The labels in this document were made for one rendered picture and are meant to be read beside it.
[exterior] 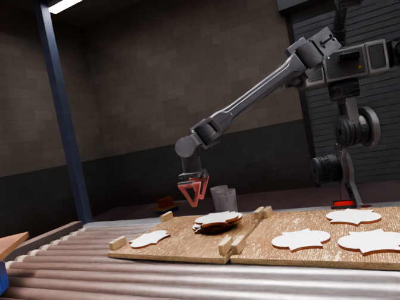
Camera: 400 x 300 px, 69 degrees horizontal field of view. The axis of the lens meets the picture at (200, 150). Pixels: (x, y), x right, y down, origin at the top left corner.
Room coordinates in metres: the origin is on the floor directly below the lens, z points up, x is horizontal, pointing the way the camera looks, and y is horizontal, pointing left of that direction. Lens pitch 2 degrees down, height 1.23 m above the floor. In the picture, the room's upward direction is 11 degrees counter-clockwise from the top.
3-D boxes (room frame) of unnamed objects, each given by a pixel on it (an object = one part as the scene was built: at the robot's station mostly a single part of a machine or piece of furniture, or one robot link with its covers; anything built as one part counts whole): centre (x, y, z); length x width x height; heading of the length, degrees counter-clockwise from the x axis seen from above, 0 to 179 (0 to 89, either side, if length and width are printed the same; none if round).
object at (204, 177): (0.95, 0.03, 1.08); 0.07 x 0.07 x 0.09; 76
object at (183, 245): (0.95, 0.08, 0.93); 0.41 x 0.35 x 0.02; 60
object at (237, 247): (0.72, -0.05, 0.95); 0.06 x 0.02 x 0.03; 151
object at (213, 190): (4.96, -0.19, 0.19); 0.30 x 0.30 x 0.37
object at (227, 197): (4.54, -0.27, 0.19); 0.30 x 0.30 x 0.37
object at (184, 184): (0.88, 0.04, 1.08); 0.07 x 0.07 x 0.09; 76
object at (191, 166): (0.91, 0.03, 1.15); 0.10 x 0.07 x 0.07; 166
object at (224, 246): (0.74, -0.02, 0.95); 0.06 x 0.02 x 0.03; 150
